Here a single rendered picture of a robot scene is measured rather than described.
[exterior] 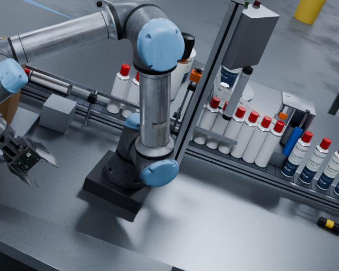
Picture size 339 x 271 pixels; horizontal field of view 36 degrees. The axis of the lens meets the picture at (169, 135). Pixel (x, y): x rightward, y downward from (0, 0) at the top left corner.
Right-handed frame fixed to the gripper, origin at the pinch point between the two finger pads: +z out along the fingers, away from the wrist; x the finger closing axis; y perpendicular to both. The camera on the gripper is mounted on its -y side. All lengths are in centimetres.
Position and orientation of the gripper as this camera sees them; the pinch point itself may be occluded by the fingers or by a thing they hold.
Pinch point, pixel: (44, 173)
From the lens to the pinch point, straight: 150.1
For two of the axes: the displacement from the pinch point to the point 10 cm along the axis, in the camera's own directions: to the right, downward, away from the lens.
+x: 7.2, -6.9, 1.1
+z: 4.9, 6.1, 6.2
